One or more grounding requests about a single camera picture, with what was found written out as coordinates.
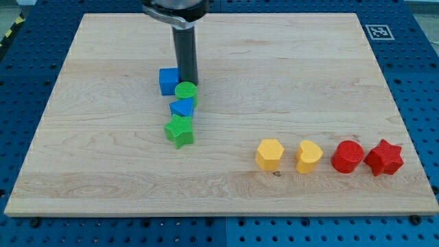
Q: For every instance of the blue cube block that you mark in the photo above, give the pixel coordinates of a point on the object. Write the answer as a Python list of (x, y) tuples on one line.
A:
[(168, 80)]

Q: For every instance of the green star block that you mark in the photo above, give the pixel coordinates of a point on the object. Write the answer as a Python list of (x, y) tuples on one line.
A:
[(179, 130)]

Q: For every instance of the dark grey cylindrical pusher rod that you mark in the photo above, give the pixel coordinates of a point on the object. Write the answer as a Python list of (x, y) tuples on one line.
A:
[(185, 48)]

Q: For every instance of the white fiducial marker tag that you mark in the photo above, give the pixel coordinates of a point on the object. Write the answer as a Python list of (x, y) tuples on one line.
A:
[(379, 32)]

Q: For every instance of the red star block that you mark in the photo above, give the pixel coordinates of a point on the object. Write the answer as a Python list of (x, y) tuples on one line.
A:
[(385, 158)]

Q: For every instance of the green cylinder block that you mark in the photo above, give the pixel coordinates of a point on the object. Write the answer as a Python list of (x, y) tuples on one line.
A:
[(186, 90)]

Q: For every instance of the light wooden board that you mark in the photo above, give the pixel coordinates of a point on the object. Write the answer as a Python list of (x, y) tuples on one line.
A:
[(100, 148)]

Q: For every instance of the yellow heart block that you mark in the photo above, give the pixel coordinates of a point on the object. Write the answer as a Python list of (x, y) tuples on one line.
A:
[(308, 156)]

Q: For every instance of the blue triangle block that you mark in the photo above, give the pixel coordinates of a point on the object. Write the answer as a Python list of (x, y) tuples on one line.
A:
[(182, 107)]

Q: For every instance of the yellow hexagon block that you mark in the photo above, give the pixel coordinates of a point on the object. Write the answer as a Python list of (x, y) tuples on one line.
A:
[(269, 154)]

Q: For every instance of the red cylinder block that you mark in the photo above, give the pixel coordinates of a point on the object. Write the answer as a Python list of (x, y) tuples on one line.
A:
[(347, 156)]

